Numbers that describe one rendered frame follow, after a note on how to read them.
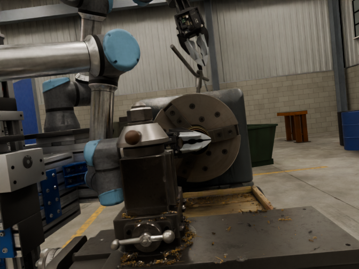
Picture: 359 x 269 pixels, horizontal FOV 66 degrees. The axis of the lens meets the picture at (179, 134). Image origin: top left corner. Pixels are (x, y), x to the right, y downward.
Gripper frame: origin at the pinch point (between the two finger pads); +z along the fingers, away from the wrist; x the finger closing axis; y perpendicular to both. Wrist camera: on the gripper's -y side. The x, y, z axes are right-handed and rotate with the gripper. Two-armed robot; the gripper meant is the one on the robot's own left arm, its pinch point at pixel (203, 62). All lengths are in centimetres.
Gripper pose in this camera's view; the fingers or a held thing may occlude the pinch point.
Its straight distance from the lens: 86.5
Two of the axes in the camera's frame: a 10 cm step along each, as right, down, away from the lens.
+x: 9.3, -3.7, -0.7
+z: 3.7, 9.3, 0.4
